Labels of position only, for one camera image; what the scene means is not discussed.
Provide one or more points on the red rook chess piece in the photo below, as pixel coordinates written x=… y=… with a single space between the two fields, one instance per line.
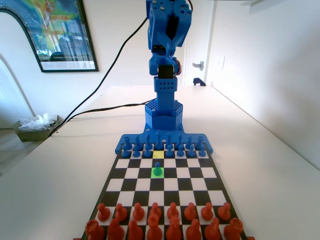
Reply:
x=233 y=228
x=94 y=230

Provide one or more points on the red knight chess piece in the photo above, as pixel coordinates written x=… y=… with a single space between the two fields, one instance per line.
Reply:
x=212 y=230
x=115 y=230

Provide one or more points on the clear plastic wrap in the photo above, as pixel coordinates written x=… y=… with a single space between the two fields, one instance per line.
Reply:
x=37 y=122

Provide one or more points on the cardboard box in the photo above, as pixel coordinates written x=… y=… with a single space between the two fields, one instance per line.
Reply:
x=32 y=136

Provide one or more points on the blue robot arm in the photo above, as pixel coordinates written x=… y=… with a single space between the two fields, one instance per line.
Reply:
x=163 y=120

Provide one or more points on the blue chess rook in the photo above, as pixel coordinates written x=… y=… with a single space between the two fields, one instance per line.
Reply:
x=127 y=143
x=199 y=143

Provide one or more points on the black and white chessboard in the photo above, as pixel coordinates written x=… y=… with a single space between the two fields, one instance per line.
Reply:
x=190 y=185

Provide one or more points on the blue table clamp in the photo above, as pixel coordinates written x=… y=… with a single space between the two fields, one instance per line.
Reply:
x=198 y=81

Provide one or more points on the group of blue chess pieces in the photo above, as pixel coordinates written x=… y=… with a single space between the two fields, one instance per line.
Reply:
x=132 y=137

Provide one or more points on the black framed poster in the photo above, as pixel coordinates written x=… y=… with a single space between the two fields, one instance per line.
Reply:
x=62 y=37

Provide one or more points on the white door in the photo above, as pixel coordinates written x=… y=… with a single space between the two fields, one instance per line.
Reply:
x=200 y=50

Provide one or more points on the red king chess piece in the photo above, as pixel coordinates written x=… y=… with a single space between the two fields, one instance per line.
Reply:
x=153 y=228

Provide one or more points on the red chess pieces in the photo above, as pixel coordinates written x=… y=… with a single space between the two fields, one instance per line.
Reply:
x=250 y=238

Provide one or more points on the red chess pawn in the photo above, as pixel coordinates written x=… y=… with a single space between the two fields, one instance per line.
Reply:
x=172 y=211
x=155 y=209
x=224 y=211
x=207 y=212
x=103 y=212
x=120 y=212
x=190 y=212
x=138 y=212

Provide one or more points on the red queen chess piece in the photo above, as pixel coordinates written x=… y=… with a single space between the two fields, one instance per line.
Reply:
x=173 y=230

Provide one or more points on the blue bishop chess piece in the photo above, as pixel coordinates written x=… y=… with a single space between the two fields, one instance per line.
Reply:
x=179 y=141
x=148 y=141

